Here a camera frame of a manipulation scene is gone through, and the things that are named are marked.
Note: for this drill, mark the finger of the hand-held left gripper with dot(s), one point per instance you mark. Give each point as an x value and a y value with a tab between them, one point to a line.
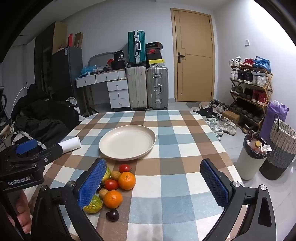
26	147
49	155

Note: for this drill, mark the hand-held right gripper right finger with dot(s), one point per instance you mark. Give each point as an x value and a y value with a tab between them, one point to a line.
214	183

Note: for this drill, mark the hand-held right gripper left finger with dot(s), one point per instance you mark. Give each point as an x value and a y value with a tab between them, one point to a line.
92	183

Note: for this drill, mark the yellow-green round fruit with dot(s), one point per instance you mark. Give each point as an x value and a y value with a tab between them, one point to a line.
94	205
106	174

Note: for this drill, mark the orange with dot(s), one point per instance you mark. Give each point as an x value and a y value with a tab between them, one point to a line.
112	199
127	181

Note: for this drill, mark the dark purple plum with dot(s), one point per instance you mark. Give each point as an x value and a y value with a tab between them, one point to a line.
112	215

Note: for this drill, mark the cream round plate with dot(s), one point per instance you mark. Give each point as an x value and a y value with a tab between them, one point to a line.
127	142

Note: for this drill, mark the person's left hand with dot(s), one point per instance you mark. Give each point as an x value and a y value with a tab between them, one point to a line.
23	208

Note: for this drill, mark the brown kiwi lower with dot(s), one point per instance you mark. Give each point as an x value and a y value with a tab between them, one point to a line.
103	193

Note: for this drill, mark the red tomato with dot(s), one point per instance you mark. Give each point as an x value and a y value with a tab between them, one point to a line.
124	168
111	184

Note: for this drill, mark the white paper roll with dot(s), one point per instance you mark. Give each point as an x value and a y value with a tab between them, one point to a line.
70	144

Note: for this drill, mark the white trash bin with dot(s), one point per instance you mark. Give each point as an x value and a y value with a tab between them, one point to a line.
247	166

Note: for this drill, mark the pile of black clothes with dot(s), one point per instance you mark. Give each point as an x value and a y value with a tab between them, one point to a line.
44	111

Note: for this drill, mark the small white fan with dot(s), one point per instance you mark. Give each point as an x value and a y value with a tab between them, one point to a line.
72	102

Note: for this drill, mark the scattered sneakers group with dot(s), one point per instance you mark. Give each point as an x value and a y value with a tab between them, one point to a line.
222	122

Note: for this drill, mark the small cardboard box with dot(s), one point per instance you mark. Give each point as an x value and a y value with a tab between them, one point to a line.
231	117

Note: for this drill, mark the woven grey laundry basket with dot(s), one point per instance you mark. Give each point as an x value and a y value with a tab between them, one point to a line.
281	150

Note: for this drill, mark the grey doormat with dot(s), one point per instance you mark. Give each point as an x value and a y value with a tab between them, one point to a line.
194	104

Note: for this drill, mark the dark grey fridge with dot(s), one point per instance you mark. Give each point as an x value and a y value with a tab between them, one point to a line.
67	74

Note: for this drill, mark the purple bag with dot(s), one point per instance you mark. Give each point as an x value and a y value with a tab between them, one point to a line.
271	120

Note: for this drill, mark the dark tall cabinet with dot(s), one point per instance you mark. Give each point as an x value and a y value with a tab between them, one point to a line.
44	58

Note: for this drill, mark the white drawer cabinet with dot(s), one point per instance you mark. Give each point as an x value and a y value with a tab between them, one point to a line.
118	93

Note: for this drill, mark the blue plastic bag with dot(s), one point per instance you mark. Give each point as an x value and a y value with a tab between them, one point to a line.
86	70

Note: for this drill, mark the white desk with drawers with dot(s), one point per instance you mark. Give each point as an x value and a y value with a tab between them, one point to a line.
101	77

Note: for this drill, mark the beige suitcase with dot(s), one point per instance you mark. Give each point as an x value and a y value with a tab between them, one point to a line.
136	88

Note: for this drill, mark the tan wooden door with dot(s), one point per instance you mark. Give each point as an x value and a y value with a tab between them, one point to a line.
194	76

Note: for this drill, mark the wooden shoe rack with shoes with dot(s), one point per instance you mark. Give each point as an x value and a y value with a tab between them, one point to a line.
248	77

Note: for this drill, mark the large flat cardboard box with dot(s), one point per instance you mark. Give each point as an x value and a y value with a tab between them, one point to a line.
59	37

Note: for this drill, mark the red flat box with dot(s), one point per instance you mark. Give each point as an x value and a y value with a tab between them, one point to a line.
70	40

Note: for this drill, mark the silver suitcase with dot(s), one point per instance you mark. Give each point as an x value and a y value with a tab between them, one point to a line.
157	80

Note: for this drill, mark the brown cardboard box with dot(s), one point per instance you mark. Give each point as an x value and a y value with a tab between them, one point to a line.
79	39

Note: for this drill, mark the black printed bag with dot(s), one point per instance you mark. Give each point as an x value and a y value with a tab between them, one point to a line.
119	56

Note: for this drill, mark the yellow and black shoe box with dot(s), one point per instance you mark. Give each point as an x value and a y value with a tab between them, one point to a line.
156	63

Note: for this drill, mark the teal suitcase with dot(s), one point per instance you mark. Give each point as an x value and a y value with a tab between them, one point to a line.
133	52

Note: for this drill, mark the grey curved frame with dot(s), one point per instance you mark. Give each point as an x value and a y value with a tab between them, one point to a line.
99	55

